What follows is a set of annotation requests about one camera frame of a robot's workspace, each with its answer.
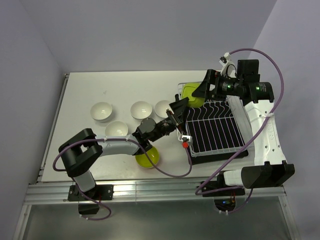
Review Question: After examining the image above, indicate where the white bowl middle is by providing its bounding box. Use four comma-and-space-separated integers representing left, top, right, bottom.
130, 101, 153, 120

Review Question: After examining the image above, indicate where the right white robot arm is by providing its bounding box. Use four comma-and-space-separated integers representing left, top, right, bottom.
192, 59, 295, 195

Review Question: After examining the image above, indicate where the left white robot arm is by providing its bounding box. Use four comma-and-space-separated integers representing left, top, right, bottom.
54, 97, 191, 200

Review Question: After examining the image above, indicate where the aluminium frame rail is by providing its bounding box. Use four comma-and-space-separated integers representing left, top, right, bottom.
23, 174, 288, 206

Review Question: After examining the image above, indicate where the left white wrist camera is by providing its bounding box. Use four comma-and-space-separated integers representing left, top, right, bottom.
177, 130, 193, 149

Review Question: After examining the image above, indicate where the white bowl far left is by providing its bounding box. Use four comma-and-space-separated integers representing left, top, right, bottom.
90, 102, 113, 122

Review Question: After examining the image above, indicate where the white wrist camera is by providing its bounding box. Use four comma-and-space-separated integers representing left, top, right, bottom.
219, 52, 237, 78
177, 130, 193, 149

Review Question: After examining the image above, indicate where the white bowl near rack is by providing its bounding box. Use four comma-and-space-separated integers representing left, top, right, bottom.
154, 100, 171, 119

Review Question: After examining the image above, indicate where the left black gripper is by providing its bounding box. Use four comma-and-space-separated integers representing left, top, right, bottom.
149, 98, 190, 143

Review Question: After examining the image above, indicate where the black drip tray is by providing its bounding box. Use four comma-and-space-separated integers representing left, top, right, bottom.
183, 96, 252, 165

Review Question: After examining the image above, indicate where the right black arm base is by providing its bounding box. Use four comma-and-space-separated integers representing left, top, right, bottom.
198, 180, 246, 211

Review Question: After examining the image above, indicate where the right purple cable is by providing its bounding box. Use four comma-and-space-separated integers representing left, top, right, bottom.
194, 47, 285, 215

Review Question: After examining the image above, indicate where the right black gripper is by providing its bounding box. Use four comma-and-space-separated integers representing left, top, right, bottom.
191, 69, 243, 102

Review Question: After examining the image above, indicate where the white wire dish rack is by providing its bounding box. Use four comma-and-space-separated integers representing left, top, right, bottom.
178, 83, 245, 158

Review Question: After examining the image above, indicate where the white bowl front left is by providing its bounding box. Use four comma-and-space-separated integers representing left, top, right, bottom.
104, 121, 129, 136

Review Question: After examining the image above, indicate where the green bowl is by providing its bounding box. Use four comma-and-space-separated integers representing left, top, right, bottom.
181, 82, 205, 108
135, 146, 160, 169

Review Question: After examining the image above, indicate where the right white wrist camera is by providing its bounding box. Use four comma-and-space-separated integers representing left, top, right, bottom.
219, 52, 237, 78

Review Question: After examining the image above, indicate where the orange bowl white inside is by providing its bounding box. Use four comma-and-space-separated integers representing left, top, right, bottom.
137, 163, 155, 170

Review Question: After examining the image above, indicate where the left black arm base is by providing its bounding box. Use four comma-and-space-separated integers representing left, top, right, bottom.
67, 184, 114, 217

